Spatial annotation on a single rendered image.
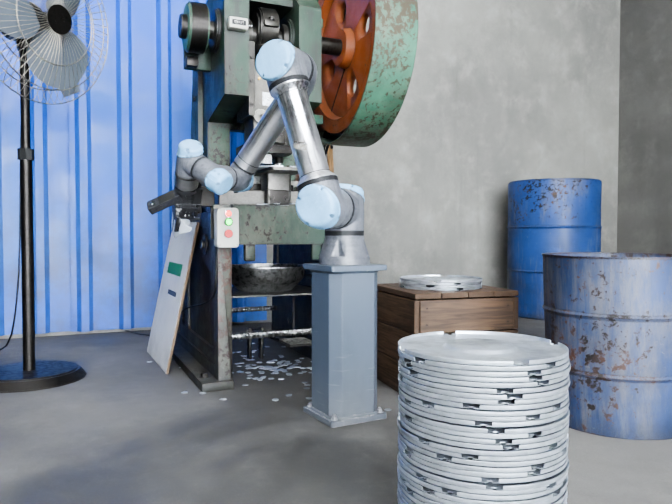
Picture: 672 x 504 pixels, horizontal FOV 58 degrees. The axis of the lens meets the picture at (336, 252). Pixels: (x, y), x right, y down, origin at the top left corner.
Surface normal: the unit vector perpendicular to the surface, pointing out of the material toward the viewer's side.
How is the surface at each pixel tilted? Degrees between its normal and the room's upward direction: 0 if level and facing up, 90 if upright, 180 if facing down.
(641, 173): 90
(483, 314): 90
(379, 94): 131
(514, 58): 90
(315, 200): 97
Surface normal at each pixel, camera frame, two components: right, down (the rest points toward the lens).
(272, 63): -0.44, -0.10
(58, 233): 0.41, 0.03
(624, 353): -0.31, 0.07
